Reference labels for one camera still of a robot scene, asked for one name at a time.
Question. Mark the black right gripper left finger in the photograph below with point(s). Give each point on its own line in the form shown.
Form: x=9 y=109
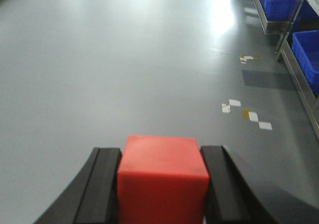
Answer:
x=91 y=197

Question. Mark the red cube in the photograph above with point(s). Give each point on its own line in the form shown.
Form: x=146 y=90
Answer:
x=161 y=180

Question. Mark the steel rack with bins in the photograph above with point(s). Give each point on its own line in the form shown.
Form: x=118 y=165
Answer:
x=299 y=21

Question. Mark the white floor tape pieces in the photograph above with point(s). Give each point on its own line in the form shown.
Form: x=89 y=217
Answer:
x=246 y=114

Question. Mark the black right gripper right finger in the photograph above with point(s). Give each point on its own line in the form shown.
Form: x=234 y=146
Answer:
x=238 y=194

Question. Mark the blue bin in rack lower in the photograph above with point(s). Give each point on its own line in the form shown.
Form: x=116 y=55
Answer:
x=305 y=48

